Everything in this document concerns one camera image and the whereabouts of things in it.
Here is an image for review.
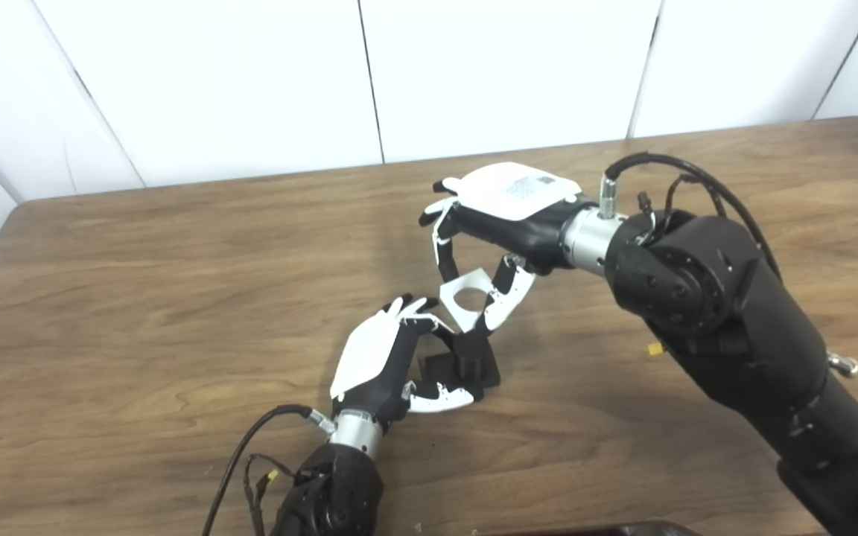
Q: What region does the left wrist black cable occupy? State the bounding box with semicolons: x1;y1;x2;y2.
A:
202;404;337;536

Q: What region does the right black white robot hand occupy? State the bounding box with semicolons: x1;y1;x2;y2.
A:
419;162;586;334

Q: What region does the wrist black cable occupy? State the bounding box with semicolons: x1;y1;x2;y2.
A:
599;152;858;378
202;404;337;536

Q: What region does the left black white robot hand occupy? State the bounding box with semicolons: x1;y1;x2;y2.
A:
329;295;476;433

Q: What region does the black robot torso edge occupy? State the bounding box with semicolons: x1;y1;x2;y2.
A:
474;521;690;536

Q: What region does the white square piece with hole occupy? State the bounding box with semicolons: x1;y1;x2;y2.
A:
439;268;501;334

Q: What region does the black peg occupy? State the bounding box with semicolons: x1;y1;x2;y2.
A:
418;328;502;403

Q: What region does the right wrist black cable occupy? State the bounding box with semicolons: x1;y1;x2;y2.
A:
599;152;858;378

